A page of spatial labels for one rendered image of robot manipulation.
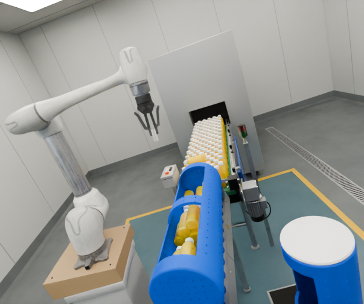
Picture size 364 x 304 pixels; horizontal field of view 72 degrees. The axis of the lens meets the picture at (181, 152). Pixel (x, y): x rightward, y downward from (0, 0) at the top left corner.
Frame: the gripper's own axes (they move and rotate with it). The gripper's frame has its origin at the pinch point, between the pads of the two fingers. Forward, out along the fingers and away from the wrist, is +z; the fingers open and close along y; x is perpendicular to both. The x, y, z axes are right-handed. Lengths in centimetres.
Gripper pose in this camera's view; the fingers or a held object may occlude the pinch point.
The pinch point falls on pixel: (154, 134)
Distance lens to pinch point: 124.3
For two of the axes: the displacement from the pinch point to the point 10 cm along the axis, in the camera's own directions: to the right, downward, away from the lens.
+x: 1.0, 2.7, -9.6
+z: 2.6, 9.2, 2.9
